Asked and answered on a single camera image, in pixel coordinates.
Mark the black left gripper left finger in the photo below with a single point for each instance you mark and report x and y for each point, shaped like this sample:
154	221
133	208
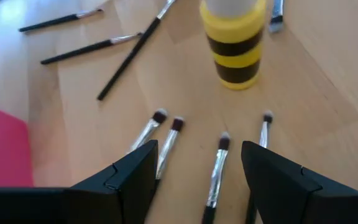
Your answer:
73	207

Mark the pink plastic bin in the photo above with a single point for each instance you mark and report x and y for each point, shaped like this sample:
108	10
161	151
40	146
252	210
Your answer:
2	149

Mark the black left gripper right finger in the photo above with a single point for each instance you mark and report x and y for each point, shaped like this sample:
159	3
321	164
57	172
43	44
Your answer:
306	208

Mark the yellow black-banded paint bottle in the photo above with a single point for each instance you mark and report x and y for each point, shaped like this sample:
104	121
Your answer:
233	62

